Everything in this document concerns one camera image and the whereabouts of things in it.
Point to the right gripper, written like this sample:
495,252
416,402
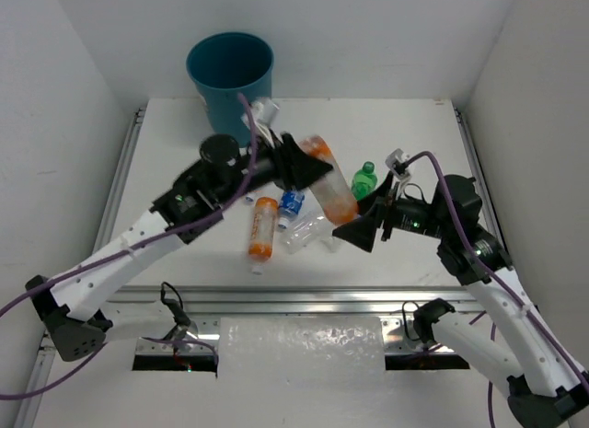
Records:
362,231

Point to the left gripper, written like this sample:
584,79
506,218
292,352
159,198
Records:
282,160

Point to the orange bottle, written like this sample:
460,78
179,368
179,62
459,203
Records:
260,245
332,191

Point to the clear bottle white cap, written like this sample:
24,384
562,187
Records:
305,230

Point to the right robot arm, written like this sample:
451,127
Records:
541,383

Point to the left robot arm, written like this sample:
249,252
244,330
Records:
75,306

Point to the teal plastic bin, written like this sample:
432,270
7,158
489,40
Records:
224,66

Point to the green plastic bottle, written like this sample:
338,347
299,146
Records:
364,181

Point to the clear bottle blue label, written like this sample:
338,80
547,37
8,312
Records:
290,205

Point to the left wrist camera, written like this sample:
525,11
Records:
264,111

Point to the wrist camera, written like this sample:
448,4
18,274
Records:
264,111
397,163

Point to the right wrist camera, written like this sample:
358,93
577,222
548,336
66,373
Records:
397,163

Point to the aluminium front rail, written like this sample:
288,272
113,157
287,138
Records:
206,300

